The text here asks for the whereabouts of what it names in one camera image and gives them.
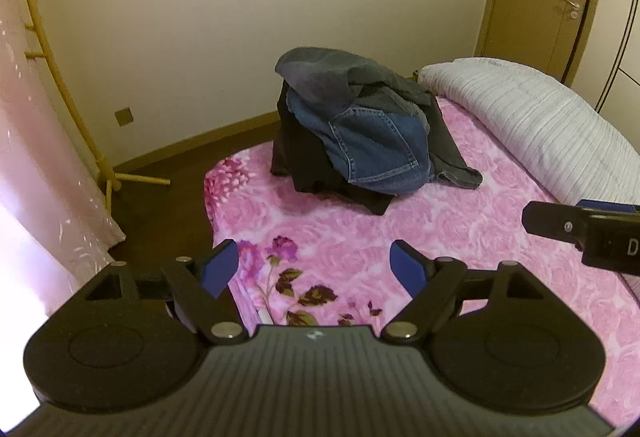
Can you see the pink floral blanket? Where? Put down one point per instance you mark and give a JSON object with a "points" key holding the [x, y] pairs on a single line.
{"points": [[350, 227]]}

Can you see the grey jeans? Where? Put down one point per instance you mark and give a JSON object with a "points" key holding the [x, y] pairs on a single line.
{"points": [[320, 72]]}

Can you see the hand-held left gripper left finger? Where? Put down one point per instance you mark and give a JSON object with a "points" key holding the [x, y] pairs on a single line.
{"points": [[219, 269]]}

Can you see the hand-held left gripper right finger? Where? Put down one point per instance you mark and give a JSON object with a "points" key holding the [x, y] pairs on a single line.
{"points": [[407, 274]]}

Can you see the pink curtain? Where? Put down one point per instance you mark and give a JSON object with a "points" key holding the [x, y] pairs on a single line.
{"points": [[30, 142]]}

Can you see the white ribbed quilt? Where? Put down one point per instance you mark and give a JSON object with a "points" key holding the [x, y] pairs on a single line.
{"points": [[525, 117]]}

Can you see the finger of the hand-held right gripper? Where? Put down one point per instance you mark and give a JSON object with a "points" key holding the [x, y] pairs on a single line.
{"points": [[607, 206], [550, 219]]}

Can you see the cream wardrobe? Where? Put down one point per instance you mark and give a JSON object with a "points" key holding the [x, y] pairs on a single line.
{"points": [[627, 42]]}

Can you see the yellow wooden coat rack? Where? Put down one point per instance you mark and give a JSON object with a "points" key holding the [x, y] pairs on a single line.
{"points": [[60, 82]]}

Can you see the beige wall socket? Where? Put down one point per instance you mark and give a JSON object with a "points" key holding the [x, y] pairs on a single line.
{"points": [[124, 116]]}

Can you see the blue jeans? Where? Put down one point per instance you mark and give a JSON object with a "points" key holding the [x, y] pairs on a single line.
{"points": [[380, 147]]}

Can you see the black garment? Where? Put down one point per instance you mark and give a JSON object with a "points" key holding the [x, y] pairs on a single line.
{"points": [[305, 157]]}

